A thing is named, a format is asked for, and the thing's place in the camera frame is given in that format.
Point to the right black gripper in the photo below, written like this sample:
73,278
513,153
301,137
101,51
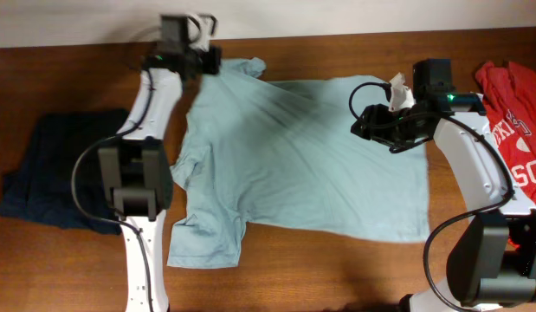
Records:
375,116

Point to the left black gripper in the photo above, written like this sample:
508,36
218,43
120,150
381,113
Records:
216,57

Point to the light teal t-shirt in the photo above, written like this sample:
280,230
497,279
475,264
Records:
282,153

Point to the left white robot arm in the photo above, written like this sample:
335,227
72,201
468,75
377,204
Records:
134,167

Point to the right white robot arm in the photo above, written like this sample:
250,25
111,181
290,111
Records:
493,264

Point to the red printed t-shirt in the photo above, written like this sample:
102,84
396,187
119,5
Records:
509,96

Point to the dark navy garment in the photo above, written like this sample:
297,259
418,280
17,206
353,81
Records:
39,190

